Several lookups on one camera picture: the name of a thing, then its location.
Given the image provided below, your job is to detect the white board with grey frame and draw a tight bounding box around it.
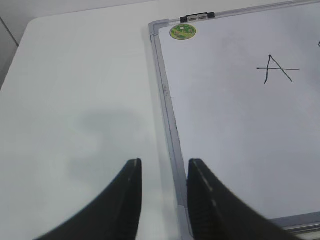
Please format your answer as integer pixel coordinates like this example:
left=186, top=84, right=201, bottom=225
left=149, top=0, right=320, bottom=240

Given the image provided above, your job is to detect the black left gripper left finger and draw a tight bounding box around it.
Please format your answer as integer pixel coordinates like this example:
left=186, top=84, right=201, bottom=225
left=40, top=158, right=142, bottom=240

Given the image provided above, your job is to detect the round green magnet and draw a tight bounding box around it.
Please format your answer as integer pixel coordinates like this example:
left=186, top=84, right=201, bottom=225
left=169, top=24, right=197, bottom=40

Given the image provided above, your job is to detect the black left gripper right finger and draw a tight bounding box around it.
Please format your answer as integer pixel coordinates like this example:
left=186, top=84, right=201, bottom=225
left=187, top=159, right=297, bottom=240

